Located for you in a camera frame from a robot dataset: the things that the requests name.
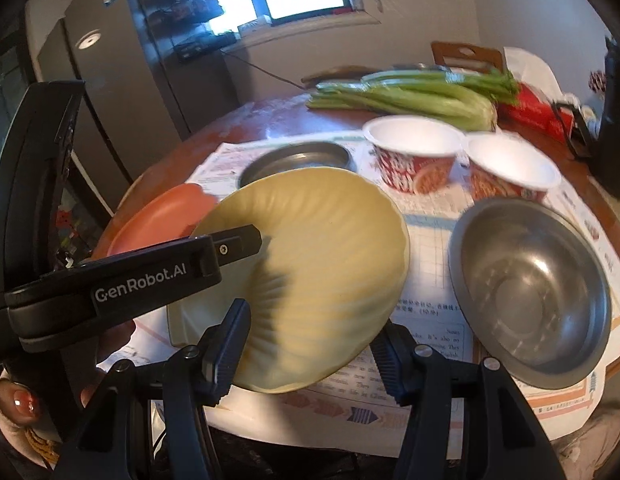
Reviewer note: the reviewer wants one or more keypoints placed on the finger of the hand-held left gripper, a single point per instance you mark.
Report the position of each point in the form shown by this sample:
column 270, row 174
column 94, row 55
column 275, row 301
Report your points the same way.
column 235, row 246

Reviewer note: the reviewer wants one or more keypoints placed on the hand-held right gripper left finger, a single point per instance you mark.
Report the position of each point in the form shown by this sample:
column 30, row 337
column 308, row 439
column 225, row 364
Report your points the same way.
column 229, row 342

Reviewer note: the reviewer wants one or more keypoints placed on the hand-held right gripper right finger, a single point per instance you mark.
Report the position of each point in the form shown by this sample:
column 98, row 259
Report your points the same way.
column 387, row 360

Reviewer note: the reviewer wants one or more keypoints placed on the shallow steel dish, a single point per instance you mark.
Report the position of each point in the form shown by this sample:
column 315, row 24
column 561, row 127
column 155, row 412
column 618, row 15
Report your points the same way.
column 295, row 160

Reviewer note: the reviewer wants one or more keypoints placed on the red and white noodle bowl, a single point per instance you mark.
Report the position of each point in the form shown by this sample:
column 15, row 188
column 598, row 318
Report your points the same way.
column 510, row 160
column 415, row 137

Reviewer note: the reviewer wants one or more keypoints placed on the person's left hand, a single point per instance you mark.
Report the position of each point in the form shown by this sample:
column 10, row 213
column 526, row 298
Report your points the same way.
column 17, row 425

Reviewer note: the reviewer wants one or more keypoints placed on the orange plate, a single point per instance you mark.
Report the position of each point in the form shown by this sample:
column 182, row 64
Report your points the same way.
column 155, row 220

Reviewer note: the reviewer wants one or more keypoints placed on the printed newspaper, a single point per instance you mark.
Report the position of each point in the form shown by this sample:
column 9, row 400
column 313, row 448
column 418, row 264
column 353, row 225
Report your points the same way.
column 430, row 240

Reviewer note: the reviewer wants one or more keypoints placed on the grey refrigerator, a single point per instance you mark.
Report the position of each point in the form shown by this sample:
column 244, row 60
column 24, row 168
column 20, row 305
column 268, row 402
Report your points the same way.
column 115, row 85

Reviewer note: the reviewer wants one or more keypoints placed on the large steel bowl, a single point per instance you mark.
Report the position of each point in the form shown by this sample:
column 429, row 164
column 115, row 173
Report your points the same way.
column 530, row 290

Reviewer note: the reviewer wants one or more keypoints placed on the cluttered shelf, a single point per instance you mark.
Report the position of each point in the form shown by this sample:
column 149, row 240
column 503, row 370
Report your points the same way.
column 180, row 5

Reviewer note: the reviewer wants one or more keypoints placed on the taped celery bunch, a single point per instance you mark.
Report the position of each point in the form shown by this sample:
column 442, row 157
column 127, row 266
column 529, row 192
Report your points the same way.
column 455, row 80

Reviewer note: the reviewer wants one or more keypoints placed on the red tissue box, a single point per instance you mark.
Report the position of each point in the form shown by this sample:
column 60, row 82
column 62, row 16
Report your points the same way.
column 532, row 107

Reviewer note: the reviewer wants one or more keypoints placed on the wooden chair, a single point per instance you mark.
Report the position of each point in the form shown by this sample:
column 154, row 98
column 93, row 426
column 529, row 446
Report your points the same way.
column 465, row 55

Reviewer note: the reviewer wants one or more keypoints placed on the white tissue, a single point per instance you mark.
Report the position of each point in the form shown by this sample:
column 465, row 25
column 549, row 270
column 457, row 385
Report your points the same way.
column 532, row 67

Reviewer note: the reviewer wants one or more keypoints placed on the black thermos flask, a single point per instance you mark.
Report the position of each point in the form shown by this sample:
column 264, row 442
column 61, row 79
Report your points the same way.
column 615, row 125

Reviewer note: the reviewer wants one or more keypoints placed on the dried flower decoration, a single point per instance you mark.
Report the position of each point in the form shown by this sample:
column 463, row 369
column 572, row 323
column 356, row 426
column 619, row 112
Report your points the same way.
column 597, row 80

